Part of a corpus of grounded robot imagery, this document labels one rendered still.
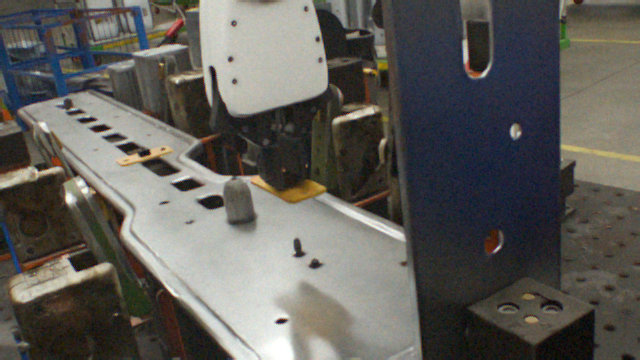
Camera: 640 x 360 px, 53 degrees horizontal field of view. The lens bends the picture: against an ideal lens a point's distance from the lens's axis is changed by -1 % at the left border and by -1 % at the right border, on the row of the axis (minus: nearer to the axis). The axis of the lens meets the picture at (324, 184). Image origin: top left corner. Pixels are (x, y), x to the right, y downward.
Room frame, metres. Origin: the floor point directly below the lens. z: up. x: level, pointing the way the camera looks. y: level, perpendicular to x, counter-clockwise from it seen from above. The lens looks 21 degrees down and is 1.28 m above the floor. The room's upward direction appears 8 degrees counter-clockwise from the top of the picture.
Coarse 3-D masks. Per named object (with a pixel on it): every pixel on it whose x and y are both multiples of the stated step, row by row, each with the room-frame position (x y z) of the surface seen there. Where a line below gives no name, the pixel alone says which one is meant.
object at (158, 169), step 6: (150, 162) 0.97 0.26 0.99; (156, 162) 0.97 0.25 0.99; (162, 162) 0.96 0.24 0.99; (150, 168) 0.95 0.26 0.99; (156, 168) 0.95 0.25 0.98; (162, 168) 0.96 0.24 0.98; (168, 168) 0.96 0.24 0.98; (156, 174) 0.95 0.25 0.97; (162, 174) 0.96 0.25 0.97; (168, 174) 0.96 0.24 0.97; (186, 180) 0.98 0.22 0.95; (174, 186) 0.96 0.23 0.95; (180, 186) 0.97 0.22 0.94; (186, 186) 0.97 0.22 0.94; (156, 330) 0.95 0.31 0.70
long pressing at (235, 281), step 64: (64, 128) 1.24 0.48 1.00; (128, 128) 1.16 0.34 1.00; (128, 192) 0.81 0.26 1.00; (192, 192) 0.78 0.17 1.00; (256, 192) 0.75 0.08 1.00; (192, 256) 0.59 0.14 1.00; (256, 256) 0.57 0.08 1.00; (320, 256) 0.55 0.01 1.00; (384, 256) 0.54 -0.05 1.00; (192, 320) 0.49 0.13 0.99; (256, 320) 0.46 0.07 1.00; (320, 320) 0.44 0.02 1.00; (384, 320) 0.43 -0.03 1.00
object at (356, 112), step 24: (336, 120) 0.78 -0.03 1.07; (360, 120) 0.79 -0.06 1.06; (336, 144) 0.77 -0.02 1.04; (360, 144) 0.79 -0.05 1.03; (336, 168) 0.78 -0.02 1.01; (360, 168) 0.78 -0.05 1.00; (384, 168) 0.80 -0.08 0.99; (336, 192) 0.78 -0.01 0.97; (360, 192) 0.78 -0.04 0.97; (384, 192) 0.80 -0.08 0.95; (384, 216) 0.80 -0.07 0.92
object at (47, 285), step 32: (32, 288) 0.48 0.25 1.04; (64, 288) 0.49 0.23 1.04; (96, 288) 0.50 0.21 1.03; (32, 320) 0.47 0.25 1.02; (64, 320) 0.48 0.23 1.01; (96, 320) 0.49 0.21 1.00; (128, 320) 0.51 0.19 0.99; (32, 352) 0.47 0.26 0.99; (64, 352) 0.48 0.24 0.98; (96, 352) 0.49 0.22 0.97; (128, 352) 0.50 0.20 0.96
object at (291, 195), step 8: (288, 176) 0.56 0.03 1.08; (296, 176) 0.56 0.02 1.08; (256, 184) 0.57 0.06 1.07; (264, 184) 0.57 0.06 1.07; (288, 184) 0.55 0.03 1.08; (296, 184) 0.56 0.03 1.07; (304, 184) 0.55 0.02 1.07; (312, 184) 0.55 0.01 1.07; (272, 192) 0.55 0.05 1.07; (280, 192) 0.54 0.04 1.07; (288, 192) 0.54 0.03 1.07; (296, 192) 0.54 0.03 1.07; (312, 192) 0.53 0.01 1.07; (320, 192) 0.53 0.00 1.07; (288, 200) 0.52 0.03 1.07; (296, 200) 0.52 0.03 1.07; (304, 200) 0.52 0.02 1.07
